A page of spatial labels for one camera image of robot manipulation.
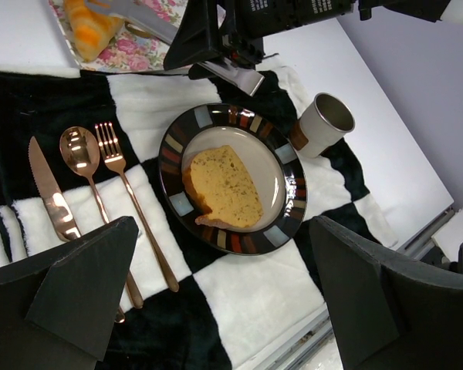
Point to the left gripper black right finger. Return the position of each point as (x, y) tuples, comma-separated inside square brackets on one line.
[(401, 300)]

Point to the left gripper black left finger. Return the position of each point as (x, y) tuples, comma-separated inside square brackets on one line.
[(57, 308)]

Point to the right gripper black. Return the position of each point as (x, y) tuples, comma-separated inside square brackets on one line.
[(246, 24)]

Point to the steel tongs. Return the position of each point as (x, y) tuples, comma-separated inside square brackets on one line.
[(247, 80)]

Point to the orange striped croissant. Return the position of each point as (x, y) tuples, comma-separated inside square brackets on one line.
[(92, 32)]

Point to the brown bread slice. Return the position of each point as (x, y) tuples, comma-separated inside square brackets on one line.
[(222, 188)]

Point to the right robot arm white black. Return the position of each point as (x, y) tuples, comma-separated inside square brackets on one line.
[(431, 11)]

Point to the floral tray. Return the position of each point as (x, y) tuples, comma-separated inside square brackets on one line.
[(129, 50)]

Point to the copper knife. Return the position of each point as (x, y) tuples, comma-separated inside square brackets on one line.
[(54, 202)]

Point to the dark rimmed ceramic plate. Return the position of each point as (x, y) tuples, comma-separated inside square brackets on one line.
[(270, 159)]

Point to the copper fork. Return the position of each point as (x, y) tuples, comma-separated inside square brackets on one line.
[(115, 161)]

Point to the steel cup with white sleeve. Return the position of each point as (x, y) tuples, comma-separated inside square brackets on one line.
[(324, 123)]

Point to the copper spoon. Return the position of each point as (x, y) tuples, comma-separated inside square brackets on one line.
[(81, 153)]

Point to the black white checkered cloth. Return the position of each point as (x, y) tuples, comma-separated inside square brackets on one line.
[(228, 307)]

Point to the aluminium rail frame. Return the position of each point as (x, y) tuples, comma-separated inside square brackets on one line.
[(351, 300)]

